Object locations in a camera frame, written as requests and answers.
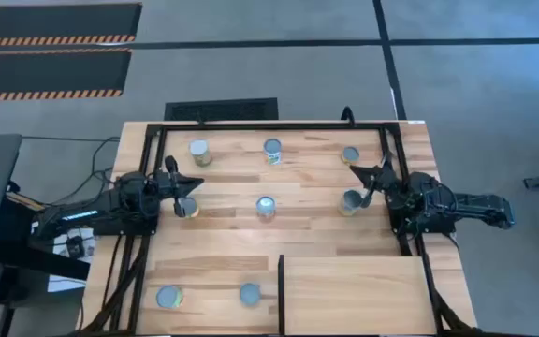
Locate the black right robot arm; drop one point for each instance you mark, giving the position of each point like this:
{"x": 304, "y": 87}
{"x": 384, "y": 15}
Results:
{"x": 466, "y": 206}

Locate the black hazard striped floor mat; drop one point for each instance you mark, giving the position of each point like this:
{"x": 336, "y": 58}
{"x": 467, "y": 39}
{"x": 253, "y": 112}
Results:
{"x": 45, "y": 70}
{"x": 54, "y": 21}

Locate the black perforated floor panel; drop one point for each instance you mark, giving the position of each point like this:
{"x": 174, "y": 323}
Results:
{"x": 220, "y": 110}

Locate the wide can green yellow label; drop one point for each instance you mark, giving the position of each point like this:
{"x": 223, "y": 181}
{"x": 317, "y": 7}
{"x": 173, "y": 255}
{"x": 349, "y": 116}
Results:
{"x": 169, "y": 297}

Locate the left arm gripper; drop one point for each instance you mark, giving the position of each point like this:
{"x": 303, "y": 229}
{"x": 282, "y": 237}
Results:
{"x": 169, "y": 185}

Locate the teal tuna can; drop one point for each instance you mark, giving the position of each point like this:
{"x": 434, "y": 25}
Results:
{"x": 250, "y": 294}

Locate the diced tomato tin can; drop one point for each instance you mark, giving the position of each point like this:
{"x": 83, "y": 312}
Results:
{"x": 266, "y": 206}

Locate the white green label tin can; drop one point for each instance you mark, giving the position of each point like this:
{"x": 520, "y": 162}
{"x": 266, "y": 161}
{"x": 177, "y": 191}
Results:
{"x": 272, "y": 147}

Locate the tall yellow label can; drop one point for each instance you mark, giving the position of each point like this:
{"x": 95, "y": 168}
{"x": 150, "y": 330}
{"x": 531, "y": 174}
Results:
{"x": 351, "y": 200}

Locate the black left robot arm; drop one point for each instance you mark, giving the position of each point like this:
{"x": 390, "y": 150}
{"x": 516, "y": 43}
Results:
{"x": 110, "y": 206}

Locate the black metal table frame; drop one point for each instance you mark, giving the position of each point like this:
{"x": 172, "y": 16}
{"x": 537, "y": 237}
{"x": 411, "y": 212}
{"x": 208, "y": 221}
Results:
{"x": 274, "y": 126}

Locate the tin can with white lid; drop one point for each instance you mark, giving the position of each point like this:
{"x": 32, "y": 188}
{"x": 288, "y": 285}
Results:
{"x": 199, "y": 149}

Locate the black equipment stand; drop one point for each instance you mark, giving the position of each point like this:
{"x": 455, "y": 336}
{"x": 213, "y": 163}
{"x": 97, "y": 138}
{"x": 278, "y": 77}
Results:
{"x": 21, "y": 248}

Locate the yellow strip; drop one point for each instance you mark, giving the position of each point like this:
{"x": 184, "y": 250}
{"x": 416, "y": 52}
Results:
{"x": 26, "y": 201}

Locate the orange label tin can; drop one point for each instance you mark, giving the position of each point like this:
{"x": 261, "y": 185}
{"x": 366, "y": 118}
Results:
{"x": 351, "y": 154}

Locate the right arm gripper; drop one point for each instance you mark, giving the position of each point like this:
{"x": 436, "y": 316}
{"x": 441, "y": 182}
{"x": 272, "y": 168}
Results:
{"x": 386, "y": 182}

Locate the small black device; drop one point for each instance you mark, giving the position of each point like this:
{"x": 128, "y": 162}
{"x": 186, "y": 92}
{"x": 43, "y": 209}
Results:
{"x": 75, "y": 246}

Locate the white paper sheet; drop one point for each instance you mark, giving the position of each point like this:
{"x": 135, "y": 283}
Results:
{"x": 66, "y": 283}

